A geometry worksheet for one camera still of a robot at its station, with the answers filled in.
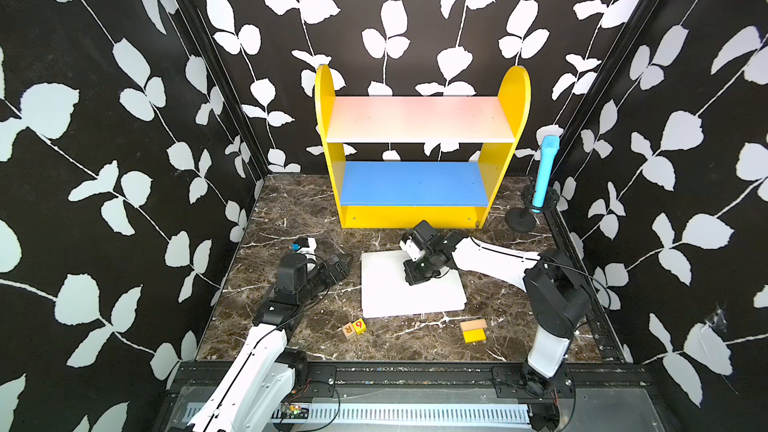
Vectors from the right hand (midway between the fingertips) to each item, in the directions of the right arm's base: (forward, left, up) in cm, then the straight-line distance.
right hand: (402, 275), depth 88 cm
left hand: (0, +16, +10) cm, 18 cm away
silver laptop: (-4, +5, -2) cm, 7 cm away
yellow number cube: (-14, +12, -2) cm, 19 cm away
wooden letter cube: (-15, +15, -2) cm, 21 cm away
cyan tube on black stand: (+18, -40, +15) cm, 46 cm away
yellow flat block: (-15, -21, -6) cm, 26 cm away
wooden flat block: (-12, -20, -7) cm, 25 cm away
